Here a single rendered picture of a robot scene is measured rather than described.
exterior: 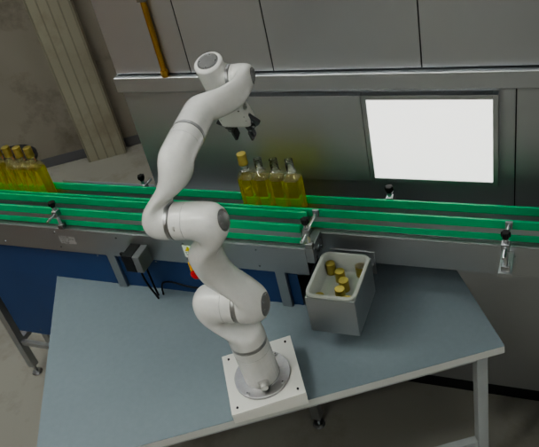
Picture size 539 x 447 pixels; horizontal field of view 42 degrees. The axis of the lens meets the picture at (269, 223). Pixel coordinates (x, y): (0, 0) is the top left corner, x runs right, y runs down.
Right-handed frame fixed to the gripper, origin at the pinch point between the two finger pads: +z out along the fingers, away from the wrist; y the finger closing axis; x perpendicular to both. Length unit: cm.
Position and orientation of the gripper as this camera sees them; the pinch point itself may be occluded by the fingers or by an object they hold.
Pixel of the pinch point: (244, 133)
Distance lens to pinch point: 219.1
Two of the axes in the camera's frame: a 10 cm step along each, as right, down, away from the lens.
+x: -2.4, 8.5, -4.7
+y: -9.2, -0.6, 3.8
